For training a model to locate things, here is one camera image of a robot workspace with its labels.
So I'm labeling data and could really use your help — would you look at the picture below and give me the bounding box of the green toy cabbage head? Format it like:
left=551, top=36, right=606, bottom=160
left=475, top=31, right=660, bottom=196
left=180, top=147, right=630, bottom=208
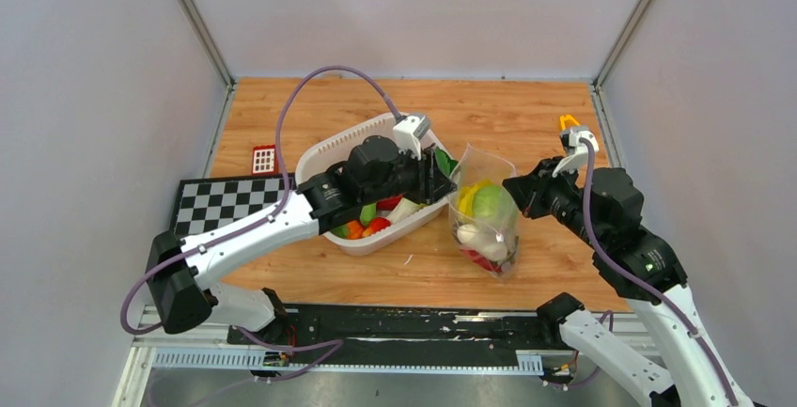
left=473, top=184, right=517, bottom=228

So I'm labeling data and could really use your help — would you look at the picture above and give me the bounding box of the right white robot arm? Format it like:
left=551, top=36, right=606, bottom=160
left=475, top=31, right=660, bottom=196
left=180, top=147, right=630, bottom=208
left=503, top=157, right=754, bottom=406

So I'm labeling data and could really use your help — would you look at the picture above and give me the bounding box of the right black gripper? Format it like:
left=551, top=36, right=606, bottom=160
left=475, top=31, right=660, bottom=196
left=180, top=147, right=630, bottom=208
left=501, top=155, right=602, bottom=247

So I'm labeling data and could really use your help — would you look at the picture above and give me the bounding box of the long red toy pepper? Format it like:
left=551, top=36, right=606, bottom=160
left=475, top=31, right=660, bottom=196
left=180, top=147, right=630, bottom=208
left=376, top=196, right=403, bottom=211

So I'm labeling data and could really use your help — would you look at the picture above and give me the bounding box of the white plastic basket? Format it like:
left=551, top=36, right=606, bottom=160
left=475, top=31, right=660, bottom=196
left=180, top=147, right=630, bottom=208
left=294, top=112, right=447, bottom=257

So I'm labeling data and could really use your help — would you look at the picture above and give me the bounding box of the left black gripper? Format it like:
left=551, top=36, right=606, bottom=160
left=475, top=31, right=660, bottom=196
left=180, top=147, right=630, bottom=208
left=362, top=142, right=459, bottom=207

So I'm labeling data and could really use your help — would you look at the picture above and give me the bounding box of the green toy bok choy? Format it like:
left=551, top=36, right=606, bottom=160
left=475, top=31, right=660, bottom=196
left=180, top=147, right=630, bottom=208
left=385, top=197, right=425, bottom=225

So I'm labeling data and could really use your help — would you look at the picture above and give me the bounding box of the yellow toy cabbage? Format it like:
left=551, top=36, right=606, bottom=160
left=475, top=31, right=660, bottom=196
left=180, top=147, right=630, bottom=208
left=456, top=180, right=492, bottom=217

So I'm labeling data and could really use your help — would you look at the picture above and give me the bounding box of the red white grid block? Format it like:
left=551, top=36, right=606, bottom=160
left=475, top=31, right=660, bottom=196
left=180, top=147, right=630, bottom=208
left=251, top=145, right=279, bottom=176

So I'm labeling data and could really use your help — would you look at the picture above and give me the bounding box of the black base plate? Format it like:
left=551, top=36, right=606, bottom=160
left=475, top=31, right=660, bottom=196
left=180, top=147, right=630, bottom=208
left=254, top=304, right=574, bottom=368

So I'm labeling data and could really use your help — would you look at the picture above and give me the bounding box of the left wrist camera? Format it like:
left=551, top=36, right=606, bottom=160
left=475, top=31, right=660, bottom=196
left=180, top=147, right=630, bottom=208
left=392, top=114, right=431, bottom=159

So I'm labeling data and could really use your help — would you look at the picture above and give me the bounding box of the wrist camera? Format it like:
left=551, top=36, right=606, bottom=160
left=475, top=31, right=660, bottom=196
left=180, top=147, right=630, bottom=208
left=392, top=114, right=431, bottom=159
left=553, top=125, right=600, bottom=178

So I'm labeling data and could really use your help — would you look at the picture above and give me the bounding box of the white slotted cable duct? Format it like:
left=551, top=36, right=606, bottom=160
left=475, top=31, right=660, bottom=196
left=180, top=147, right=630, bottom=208
left=152, top=348, right=545, bottom=376

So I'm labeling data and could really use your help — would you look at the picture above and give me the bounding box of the small green toy vegetable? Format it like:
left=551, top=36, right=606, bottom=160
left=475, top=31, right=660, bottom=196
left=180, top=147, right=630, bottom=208
left=332, top=203, right=377, bottom=239

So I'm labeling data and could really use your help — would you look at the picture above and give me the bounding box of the orange toy pumpkin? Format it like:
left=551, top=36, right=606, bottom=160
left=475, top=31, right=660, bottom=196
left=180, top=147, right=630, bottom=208
left=342, top=220, right=365, bottom=240

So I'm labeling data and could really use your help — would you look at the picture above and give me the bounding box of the red toy tomato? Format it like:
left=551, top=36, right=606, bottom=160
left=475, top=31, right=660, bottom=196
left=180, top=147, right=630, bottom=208
left=361, top=216, right=391, bottom=238
left=461, top=248, right=504, bottom=274

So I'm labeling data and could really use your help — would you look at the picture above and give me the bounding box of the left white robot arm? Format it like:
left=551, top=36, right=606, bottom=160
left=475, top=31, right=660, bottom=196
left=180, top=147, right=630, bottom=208
left=144, top=135, right=456, bottom=344

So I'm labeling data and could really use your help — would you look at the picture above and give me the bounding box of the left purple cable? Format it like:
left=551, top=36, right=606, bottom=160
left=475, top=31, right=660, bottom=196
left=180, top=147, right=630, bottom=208
left=119, top=65, right=406, bottom=337

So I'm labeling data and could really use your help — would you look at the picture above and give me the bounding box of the black white checkerboard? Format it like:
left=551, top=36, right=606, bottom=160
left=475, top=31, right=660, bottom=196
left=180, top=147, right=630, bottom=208
left=169, top=174, right=285, bottom=238

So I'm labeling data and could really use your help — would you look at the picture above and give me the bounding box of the clear pink zip bag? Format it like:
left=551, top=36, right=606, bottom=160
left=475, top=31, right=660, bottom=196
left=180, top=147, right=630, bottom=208
left=447, top=145, right=519, bottom=279

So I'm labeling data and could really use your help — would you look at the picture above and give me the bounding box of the yellow plastic triangle frame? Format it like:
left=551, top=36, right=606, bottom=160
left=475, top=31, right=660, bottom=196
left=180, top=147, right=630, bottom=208
left=559, top=114, right=581, bottom=132

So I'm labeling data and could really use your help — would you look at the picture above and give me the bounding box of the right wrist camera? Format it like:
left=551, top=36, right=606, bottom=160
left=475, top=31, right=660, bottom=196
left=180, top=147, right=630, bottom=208
left=553, top=125, right=600, bottom=178

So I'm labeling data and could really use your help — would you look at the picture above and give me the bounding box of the green toy leaf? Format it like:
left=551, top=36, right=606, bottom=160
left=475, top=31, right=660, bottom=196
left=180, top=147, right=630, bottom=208
left=435, top=148, right=459, bottom=178

